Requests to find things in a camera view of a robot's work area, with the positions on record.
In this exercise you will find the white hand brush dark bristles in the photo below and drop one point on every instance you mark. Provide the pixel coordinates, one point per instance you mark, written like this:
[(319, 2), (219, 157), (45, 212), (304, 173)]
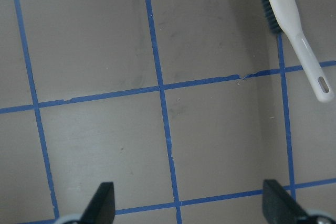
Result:
[(283, 16)]

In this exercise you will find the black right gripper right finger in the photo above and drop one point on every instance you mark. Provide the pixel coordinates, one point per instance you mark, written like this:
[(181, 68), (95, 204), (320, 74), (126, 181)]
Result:
[(279, 207)]

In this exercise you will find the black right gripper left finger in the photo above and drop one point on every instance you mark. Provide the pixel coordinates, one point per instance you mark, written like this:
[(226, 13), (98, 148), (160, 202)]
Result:
[(101, 208)]

